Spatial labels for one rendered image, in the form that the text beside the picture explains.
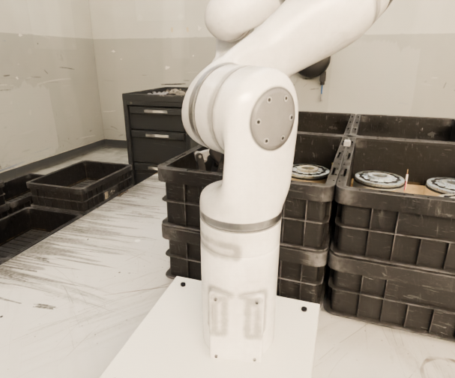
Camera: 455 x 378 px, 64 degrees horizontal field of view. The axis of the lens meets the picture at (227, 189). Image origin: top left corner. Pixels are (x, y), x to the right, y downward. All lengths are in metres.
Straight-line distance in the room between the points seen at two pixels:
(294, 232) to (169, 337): 0.25
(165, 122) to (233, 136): 2.00
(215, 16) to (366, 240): 0.41
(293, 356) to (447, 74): 3.83
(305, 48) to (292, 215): 0.26
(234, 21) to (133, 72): 4.18
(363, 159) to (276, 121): 0.60
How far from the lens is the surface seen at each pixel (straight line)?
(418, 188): 0.93
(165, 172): 0.63
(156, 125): 2.36
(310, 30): 0.44
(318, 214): 0.58
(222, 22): 0.62
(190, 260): 0.68
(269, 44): 0.43
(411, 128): 1.33
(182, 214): 0.66
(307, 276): 0.63
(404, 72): 4.11
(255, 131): 0.33
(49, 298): 0.76
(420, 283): 0.61
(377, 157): 0.93
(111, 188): 1.80
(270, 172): 0.36
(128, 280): 0.76
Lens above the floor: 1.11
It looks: 20 degrees down
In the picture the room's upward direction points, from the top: straight up
